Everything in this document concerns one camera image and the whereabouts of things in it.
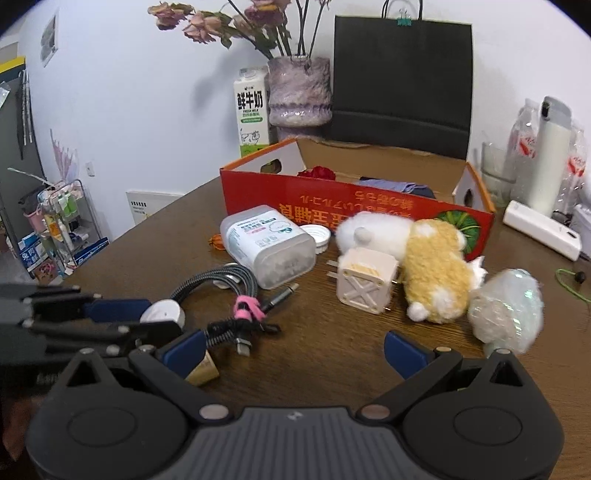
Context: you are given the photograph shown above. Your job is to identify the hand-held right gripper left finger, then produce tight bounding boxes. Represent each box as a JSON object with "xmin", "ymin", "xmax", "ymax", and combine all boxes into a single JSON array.
[{"xmin": 46, "ymin": 330, "xmax": 234, "ymax": 423}]

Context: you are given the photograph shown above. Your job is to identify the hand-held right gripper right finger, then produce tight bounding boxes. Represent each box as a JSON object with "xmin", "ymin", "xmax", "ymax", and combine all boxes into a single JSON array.
[{"xmin": 358, "ymin": 330, "xmax": 541, "ymax": 423}]

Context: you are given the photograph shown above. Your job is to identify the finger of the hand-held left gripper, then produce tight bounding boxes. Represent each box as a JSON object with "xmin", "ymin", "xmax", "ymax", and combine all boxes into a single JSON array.
[
  {"xmin": 0, "ymin": 283, "xmax": 154, "ymax": 325},
  {"xmin": 21, "ymin": 320, "xmax": 185, "ymax": 360}
]

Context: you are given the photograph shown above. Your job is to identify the small white round lid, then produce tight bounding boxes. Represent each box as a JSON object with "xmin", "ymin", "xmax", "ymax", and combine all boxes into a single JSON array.
[{"xmin": 140, "ymin": 299, "xmax": 186, "ymax": 329}]

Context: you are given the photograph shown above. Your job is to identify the beige charger plug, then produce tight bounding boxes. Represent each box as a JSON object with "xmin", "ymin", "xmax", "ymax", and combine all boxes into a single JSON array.
[{"xmin": 327, "ymin": 248, "xmax": 400, "ymax": 315}]

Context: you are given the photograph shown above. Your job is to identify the white and yellow plush toy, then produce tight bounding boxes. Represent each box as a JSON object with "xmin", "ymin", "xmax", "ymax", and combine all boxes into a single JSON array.
[{"xmin": 335, "ymin": 211, "xmax": 485, "ymax": 323}]

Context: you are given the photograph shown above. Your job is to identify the black braided cable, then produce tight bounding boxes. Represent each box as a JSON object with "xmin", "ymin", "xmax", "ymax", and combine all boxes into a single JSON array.
[{"xmin": 168, "ymin": 263, "xmax": 300, "ymax": 358}]

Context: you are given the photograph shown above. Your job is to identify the bubble wrap ball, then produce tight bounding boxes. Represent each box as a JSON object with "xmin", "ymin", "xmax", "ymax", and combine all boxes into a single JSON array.
[{"xmin": 467, "ymin": 269, "xmax": 544, "ymax": 355}]

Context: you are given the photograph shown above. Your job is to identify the small white box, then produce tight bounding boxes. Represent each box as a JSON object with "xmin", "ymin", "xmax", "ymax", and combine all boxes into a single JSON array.
[{"xmin": 220, "ymin": 204, "xmax": 317, "ymax": 290}]

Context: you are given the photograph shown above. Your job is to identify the white bottle cap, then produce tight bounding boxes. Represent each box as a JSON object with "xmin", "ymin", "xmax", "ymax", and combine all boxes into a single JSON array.
[{"xmin": 308, "ymin": 224, "xmax": 332, "ymax": 254}]

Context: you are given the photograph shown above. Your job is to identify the red cardboard box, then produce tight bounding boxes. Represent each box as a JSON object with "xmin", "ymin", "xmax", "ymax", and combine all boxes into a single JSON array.
[{"xmin": 219, "ymin": 137, "xmax": 497, "ymax": 265}]

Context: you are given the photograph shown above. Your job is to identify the wooden desktop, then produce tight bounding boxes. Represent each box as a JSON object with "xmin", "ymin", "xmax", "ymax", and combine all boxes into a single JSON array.
[{"xmin": 60, "ymin": 129, "xmax": 591, "ymax": 416}]

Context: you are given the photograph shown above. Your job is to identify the metal rolling cart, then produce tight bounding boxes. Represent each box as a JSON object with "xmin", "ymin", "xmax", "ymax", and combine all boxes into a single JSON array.
[{"xmin": 37, "ymin": 179, "xmax": 100, "ymax": 268}]

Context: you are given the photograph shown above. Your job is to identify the white flat box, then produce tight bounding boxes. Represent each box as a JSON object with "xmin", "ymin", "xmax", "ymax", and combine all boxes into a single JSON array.
[{"xmin": 126, "ymin": 188, "xmax": 185, "ymax": 227}]

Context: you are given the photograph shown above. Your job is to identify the dark cabinet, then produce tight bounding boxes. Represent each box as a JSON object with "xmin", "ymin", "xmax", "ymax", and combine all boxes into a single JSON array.
[{"xmin": 0, "ymin": 58, "xmax": 47, "ymax": 282}]

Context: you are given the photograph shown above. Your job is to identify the purple cloth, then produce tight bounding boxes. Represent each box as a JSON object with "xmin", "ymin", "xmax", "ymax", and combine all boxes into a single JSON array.
[{"xmin": 358, "ymin": 178, "xmax": 437, "ymax": 200}]

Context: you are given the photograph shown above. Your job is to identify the white power strip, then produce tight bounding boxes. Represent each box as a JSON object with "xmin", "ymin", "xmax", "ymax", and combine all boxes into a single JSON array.
[{"xmin": 502, "ymin": 200, "xmax": 583, "ymax": 261}]

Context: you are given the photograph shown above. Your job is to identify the clear glass cup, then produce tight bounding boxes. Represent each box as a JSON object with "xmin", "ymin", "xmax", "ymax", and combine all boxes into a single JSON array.
[{"xmin": 480, "ymin": 141, "xmax": 515, "ymax": 208}]

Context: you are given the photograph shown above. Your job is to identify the white milk carton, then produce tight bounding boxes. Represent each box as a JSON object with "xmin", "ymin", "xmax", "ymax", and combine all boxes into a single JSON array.
[{"xmin": 232, "ymin": 66, "xmax": 271, "ymax": 159}]

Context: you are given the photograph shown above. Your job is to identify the white thermos bottle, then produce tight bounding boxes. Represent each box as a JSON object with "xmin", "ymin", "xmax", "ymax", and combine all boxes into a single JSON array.
[{"xmin": 526, "ymin": 96, "xmax": 573, "ymax": 217}]

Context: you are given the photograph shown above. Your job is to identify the wrapped water bottle pack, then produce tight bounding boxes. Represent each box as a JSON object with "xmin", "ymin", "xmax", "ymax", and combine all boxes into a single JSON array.
[{"xmin": 508, "ymin": 99, "xmax": 591, "ymax": 208}]

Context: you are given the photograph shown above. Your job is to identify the black paper bag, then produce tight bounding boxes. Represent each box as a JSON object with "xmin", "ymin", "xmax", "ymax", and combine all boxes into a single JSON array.
[{"xmin": 329, "ymin": 0, "xmax": 472, "ymax": 160}]

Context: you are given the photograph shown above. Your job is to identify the purple ceramic vase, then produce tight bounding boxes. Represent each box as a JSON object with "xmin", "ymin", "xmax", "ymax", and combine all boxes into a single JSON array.
[{"xmin": 267, "ymin": 55, "xmax": 333, "ymax": 127}]

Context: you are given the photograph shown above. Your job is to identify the pink cable tie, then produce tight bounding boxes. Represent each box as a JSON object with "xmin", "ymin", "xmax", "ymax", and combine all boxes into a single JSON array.
[{"xmin": 233, "ymin": 298, "xmax": 266, "ymax": 324}]

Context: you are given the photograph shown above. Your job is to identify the pink wall decal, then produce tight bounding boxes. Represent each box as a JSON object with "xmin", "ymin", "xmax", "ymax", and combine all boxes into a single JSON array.
[{"xmin": 50, "ymin": 129, "xmax": 79, "ymax": 182}]

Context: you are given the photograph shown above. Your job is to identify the green cord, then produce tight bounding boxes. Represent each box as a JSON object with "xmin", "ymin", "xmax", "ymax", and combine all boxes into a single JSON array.
[{"xmin": 555, "ymin": 268, "xmax": 591, "ymax": 303}]

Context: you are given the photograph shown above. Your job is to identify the wall poster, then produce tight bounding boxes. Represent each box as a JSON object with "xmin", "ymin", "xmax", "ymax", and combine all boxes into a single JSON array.
[{"xmin": 39, "ymin": 11, "xmax": 61, "ymax": 68}]

